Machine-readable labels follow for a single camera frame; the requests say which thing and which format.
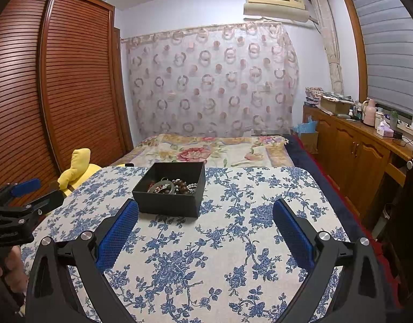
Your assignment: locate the stack of folded fabric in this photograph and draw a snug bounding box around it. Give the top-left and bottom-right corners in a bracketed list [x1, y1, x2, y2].
[305, 87, 325, 107]

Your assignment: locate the beige tied window curtain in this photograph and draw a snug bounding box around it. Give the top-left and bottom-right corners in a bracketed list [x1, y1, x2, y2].
[309, 0, 346, 95]

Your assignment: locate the pink thermos jug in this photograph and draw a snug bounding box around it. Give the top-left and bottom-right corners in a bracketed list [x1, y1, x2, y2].
[363, 99, 378, 128]

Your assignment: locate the pale jade bangle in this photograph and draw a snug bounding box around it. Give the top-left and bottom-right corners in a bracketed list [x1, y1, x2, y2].
[152, 180, 175, 194]

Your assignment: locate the pink floral bed blanket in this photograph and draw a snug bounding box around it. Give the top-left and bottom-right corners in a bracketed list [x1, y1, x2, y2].
[110, 134, 296, 169]

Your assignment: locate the ring patterned sheer curtain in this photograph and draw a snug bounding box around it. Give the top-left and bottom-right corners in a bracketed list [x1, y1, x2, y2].
[126, 22, 300, 138]

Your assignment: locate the person's left hand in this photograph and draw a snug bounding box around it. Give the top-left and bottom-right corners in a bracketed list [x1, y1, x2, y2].
[0, 245, 28, 298]

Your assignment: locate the open cardboard box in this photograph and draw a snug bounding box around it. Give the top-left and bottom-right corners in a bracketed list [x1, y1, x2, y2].
[319, 95, 354, 114]

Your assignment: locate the wooden sideboard cabinet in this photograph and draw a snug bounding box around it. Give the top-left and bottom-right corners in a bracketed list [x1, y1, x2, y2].
[302, 104, 413, 223]

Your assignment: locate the brown wooden bead bracelet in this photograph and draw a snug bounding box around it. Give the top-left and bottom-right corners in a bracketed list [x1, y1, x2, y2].
[173, 179, 191, 195]

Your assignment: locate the wooden window frame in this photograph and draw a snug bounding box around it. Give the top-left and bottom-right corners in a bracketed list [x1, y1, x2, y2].
[339, 0, 413, 132]

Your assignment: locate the beige wall air conditioner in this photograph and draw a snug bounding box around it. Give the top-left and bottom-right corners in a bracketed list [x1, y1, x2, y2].
[243, 0, 310, 21]

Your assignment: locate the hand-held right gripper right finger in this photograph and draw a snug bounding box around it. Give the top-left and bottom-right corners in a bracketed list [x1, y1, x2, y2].
[272, 198, 401, 323]

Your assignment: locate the navy blue bed sheet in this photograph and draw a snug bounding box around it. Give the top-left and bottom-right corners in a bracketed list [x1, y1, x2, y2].
[283, 135, 373, 246]

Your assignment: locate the grey window blind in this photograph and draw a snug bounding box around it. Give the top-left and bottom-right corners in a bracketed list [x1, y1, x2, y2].
[348, 0, 413, 122]

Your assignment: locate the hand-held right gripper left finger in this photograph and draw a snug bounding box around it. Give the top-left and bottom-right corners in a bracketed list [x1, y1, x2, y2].
[25, 198, 141, 323]

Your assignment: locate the blue floral tablecloth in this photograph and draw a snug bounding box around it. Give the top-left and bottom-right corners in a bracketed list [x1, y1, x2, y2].
[21, 166, 354, 323]

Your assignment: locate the brown louvered wardrobe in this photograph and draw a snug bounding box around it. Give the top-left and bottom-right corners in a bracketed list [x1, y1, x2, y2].
[0, 0, 133, 206]

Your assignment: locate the yellow plush toy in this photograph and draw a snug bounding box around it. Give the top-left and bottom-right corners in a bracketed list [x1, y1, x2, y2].
[57, 148, 103, 198]

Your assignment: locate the black jewelry box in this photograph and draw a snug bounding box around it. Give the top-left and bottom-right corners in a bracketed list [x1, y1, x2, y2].
[131, 161, 207, 218]

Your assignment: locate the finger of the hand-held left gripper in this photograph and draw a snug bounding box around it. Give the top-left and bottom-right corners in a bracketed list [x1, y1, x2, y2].
[0, 190, 65, 226]
[0, 178, 43, 209]

